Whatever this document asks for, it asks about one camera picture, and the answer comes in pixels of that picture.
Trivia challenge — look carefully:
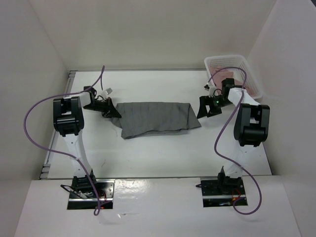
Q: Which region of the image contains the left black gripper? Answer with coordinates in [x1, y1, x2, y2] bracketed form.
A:
[82, 97, 121, 119]

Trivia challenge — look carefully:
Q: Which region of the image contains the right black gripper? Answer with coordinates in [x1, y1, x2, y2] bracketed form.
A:
[197, 95, 233, 119]

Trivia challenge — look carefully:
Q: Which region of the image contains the grey pleated skirt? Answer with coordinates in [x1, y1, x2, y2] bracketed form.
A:
[111, 102, 201, 139]

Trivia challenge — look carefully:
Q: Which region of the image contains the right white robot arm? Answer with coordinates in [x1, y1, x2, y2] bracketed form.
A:
[197, 78, 270, 195]

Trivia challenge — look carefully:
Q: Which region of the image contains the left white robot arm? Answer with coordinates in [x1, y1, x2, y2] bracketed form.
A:
[53, 86, 121, 198]

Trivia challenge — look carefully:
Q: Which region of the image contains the pink skirt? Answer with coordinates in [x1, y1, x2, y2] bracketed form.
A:
[209, 66, 244, 89]

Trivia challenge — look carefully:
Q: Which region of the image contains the white plastic basket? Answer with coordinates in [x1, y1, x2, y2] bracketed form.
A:
[204, 54, 263, 99]

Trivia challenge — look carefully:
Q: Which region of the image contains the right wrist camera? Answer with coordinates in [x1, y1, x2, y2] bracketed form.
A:
[204, 83, 217, 97]

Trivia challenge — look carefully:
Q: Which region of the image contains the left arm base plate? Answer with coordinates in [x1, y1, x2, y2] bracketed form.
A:
[60, 179, 115, 210]

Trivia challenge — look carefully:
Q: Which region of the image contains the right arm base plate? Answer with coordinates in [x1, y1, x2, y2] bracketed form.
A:
[196, 177, 248, 207]

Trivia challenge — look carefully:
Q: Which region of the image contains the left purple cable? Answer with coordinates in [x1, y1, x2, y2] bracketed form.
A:
[23, 65, 110, 216]

